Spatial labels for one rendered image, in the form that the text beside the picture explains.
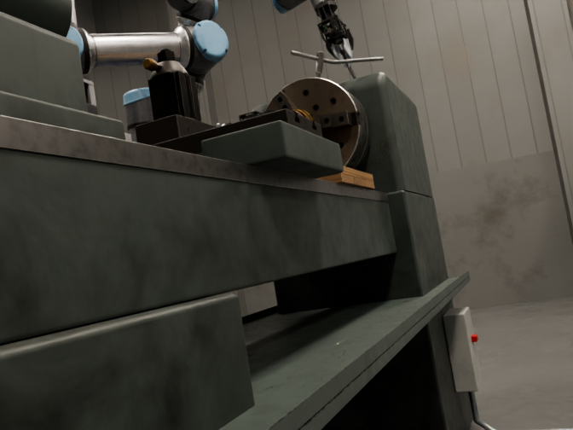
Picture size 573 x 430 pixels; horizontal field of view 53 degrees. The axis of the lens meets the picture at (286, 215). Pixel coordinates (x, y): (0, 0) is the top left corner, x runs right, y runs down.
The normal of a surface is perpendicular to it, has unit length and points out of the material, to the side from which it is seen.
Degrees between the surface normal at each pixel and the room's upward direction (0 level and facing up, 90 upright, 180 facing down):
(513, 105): 90
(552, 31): 90
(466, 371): 90
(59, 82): 90
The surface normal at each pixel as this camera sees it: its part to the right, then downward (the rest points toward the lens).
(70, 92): 0.91, -0.18
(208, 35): 0.62, -0.17
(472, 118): -0.29, -0.03
